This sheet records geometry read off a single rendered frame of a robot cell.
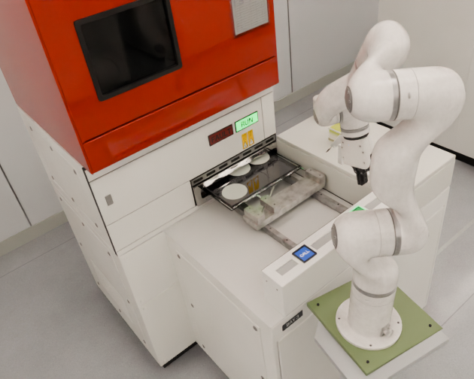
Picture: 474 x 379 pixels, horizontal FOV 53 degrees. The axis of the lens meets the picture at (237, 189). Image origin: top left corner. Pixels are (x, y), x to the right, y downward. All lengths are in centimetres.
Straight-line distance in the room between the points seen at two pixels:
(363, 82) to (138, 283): 132
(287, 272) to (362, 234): 36
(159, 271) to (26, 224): 159
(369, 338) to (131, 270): 93
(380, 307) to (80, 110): 101
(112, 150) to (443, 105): 99
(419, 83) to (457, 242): 211
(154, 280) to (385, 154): 124
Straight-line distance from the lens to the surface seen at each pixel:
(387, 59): 102
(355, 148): 147
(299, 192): 186
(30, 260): 333
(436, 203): 201
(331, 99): 131
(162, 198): 181
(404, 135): 104
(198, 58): 162
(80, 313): 286
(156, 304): 210
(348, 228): 118
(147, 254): 191
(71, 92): 144
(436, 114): 100
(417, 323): 154
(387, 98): 95
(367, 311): 138
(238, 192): 187
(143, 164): 170
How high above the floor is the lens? 205
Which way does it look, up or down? 38 degrees down
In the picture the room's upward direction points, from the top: 9 degrees counter-clockwise
